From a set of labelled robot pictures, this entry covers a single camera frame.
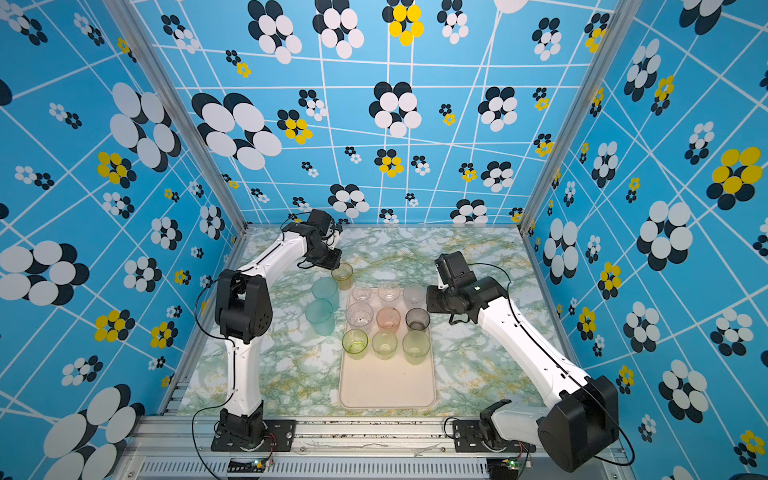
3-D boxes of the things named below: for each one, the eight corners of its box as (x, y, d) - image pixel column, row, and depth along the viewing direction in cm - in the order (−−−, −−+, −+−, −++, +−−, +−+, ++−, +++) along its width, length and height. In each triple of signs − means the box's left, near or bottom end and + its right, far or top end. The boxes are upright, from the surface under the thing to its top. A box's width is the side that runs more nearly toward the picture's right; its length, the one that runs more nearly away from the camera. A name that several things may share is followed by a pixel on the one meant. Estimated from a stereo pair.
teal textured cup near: (310, 337, 93) (302, 323, 85) (315, 311, 98) (308, 296, 91) (333, 337, 93) (327, 323, 85) (336, 311, 98) (331, 296, 91)
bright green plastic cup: (345, 360, 88) (341, 349, 81) (347, 340, 92) (343, 328, 85) (368, 360, 88) (366, 349, 81) (369, 340, 92) (367, 328, 85)
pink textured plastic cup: (377, 334, 92) (376, 324, 87) (377, 317, 96) (376, 307, 91) (400, 334, 92) (400, 324, 87) (400, 317, 96) (400, 307, 91)
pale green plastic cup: (372, 360, 88) (371, 351, 82) (373, 341, 91) (372, 331, 86) (397, 360, 88) (397, 351, 82) (397, 341, 91) (397, 331, 86)
